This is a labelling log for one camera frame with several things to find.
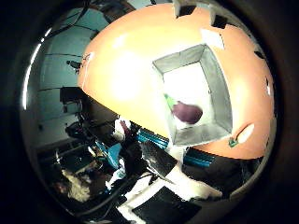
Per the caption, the purple toy eggplant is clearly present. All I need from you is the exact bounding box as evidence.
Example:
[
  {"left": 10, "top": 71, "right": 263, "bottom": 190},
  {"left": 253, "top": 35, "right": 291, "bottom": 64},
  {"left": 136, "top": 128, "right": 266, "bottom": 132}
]
[{"left": 164, "top": 92, "right": 204, "bottom": 125}]

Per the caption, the orange toy carrot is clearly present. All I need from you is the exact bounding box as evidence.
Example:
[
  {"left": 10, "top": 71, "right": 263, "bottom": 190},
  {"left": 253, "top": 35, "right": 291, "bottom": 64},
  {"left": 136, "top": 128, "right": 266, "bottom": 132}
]
[{"left": 228, "top": 122, "right": 255, "bottom": 148}]

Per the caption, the grey open box container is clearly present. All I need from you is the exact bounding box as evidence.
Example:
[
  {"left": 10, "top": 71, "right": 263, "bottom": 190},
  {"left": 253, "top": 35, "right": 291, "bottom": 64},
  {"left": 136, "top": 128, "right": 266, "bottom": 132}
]
[{"left": 151, "top": 43, "right": 234, "bottom": 147}]

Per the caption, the blue plastic object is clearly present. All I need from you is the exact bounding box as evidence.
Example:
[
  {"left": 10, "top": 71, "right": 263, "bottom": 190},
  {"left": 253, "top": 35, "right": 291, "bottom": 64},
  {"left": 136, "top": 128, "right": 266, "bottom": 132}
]
[{"left": 94, "top": 141, "right": 123, "bottom": 171}]

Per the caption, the black equipment box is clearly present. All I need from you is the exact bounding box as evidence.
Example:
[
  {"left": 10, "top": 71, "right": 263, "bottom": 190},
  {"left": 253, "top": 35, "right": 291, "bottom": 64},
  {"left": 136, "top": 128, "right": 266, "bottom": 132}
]
[{"left": 59, "top": 87, "right": 84, "bottom": 105}]

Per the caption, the black and white tag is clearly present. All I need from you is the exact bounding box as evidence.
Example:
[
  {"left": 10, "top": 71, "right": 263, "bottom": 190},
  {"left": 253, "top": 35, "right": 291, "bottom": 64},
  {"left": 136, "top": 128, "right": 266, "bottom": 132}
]
[{"left": 264, "top": 77, "right": 272, "bottom": 97}]

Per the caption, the white tag with red marks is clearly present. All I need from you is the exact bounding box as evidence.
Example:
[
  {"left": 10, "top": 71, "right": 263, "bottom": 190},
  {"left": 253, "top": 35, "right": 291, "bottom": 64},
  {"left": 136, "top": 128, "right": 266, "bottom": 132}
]
[{"left": 81, "top": 51, "right": 95, "bottom": 68}]

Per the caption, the large white paper tag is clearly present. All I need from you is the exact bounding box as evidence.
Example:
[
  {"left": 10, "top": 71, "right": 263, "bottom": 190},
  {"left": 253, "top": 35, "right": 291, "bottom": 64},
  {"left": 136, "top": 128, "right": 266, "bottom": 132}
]
[{"left": 200, "top": 28, "right": 226, "bottom": 50}]

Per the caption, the white ceiling light strip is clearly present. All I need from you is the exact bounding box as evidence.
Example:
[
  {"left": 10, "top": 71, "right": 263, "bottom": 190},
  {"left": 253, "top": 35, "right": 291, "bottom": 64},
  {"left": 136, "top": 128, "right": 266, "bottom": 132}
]
[{"left": 21, "top": 27, "right": 53, "bottom": 110}]

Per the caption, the blue aluminium rail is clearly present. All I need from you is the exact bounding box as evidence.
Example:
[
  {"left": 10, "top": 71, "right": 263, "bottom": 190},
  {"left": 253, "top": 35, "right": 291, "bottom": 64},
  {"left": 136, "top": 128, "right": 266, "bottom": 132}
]
[{"left": 135, "top": 129, "right": 217, "bottom": 169}]

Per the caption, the black camera on stand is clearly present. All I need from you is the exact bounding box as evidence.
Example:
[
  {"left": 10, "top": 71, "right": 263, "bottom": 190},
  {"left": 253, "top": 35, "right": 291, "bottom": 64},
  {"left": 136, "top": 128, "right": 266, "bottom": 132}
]
[{"left": 65, "top": 60, "right": 83, "bottom": 71}]

